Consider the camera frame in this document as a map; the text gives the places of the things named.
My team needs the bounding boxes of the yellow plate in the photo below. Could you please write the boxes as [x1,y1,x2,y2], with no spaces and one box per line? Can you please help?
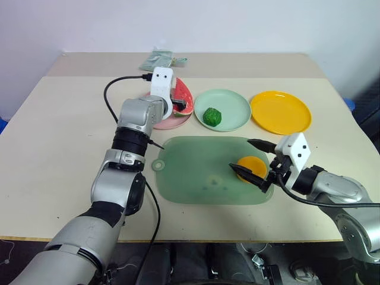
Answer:
[249,90,313,136]

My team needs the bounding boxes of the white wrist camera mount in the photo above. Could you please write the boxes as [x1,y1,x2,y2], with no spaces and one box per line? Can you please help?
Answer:
[274,132,312,191]
[149,66,176,120]

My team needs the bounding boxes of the dark green leafy vegetable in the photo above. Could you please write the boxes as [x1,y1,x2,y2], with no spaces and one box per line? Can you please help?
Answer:
[203,107,223,127]

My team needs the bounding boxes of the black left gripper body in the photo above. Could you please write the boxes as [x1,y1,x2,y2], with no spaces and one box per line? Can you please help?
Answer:
[170,94,188,112]

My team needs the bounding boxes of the green silicone mat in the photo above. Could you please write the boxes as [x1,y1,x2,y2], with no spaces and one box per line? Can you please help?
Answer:
[151,135,276,207]

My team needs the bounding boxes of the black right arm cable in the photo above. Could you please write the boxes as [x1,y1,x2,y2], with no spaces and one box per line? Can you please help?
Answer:
[276,175,380,208]

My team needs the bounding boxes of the pale green pouch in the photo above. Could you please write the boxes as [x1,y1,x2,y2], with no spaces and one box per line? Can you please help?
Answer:
[139,49,175,72]

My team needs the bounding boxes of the red watermelon slice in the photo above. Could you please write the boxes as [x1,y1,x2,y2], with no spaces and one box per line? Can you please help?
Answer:
[172,77,195,118]

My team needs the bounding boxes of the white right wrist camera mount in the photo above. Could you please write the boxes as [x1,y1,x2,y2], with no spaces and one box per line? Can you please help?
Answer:
[274,132,312,191]

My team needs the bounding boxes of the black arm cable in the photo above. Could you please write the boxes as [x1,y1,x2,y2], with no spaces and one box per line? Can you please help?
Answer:
[276,175,380,208]
[103,72,163,278]

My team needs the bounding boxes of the black textured object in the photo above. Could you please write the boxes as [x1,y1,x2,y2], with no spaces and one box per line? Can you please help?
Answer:
[354,85,380,141]

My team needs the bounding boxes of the orange round slice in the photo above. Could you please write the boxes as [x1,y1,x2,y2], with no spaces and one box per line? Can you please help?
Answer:
[236,155,268,183]

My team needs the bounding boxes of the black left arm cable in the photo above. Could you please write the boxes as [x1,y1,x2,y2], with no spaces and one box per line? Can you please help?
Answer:
[103,72,163,278]

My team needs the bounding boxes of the thin white cord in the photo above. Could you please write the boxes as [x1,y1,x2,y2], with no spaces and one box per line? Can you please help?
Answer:
[0,239,16,265]

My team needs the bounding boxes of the pink plate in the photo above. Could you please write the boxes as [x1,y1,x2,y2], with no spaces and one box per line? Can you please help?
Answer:
[144,90,192,131]

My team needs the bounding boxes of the light green plate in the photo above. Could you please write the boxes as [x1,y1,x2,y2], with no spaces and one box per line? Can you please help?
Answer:
[194,88,252,132]

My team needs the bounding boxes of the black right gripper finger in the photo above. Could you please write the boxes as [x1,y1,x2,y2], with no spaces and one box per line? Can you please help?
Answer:
[229,162,270,194]
[247,138,278,154]

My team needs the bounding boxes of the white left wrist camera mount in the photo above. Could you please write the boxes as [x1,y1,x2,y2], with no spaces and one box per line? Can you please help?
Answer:
[149,66,176,120]

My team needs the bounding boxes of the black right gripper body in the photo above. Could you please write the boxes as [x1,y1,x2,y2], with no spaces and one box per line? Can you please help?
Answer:
[262,154,294,193]

